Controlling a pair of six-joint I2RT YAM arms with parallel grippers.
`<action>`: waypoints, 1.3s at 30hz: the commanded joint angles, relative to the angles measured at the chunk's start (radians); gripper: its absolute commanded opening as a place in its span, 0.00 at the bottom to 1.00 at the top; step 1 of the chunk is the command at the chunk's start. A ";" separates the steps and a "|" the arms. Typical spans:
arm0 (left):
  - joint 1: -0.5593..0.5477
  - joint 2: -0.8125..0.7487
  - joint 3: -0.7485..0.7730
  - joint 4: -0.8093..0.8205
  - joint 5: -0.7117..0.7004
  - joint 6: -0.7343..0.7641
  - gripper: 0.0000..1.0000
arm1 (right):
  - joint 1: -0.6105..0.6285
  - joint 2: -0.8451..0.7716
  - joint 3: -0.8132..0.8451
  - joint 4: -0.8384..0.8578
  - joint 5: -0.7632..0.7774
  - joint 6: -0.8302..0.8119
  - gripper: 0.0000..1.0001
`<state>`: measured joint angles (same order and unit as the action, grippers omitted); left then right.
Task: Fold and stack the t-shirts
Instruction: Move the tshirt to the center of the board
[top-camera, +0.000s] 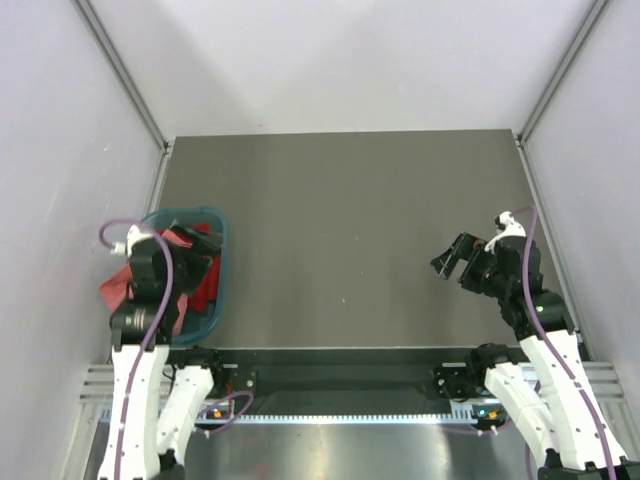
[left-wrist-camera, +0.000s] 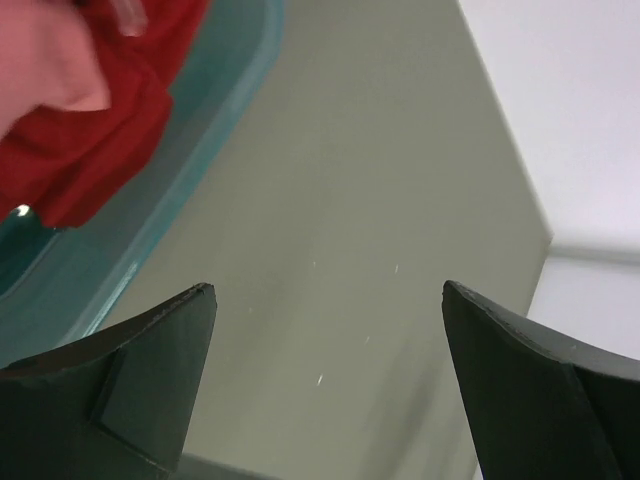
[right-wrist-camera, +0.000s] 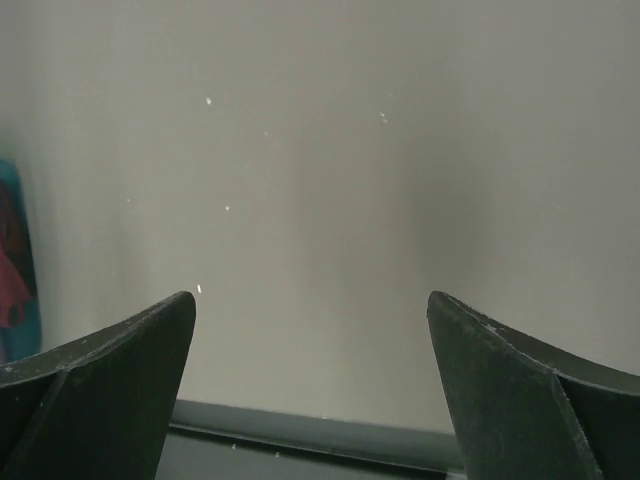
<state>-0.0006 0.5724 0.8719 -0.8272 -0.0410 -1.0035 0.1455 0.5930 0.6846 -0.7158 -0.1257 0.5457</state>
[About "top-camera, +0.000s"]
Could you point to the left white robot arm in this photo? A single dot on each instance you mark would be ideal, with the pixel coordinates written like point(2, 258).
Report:
point(158, 391)

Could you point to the left aluminium frame post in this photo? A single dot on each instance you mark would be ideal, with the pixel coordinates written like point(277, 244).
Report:
point(91, 19)

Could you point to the pink t shirt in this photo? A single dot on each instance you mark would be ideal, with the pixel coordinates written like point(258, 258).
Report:
point(113, 289)

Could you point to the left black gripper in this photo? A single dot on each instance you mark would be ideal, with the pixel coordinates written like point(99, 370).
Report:
point(205, 245)

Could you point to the right aluminium frame post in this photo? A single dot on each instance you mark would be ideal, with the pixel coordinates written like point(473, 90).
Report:
point(583, 32)

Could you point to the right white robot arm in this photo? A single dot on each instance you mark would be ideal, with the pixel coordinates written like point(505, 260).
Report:
point(559, 419)

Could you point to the dark red t shirt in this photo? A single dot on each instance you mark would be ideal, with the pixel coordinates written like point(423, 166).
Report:
point(207, 293)

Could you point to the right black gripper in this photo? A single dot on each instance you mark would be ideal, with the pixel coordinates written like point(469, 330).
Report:
point(470, 248)

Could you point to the teal plastic basket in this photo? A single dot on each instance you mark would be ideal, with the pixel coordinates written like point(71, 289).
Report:
point(198, 326)

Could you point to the slotted cable duct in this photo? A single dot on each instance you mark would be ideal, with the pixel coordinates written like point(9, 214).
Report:
point(458, 414)

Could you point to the aluminium frame post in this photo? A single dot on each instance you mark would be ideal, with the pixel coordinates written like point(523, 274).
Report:
point(583, 32)
point(91, 19)

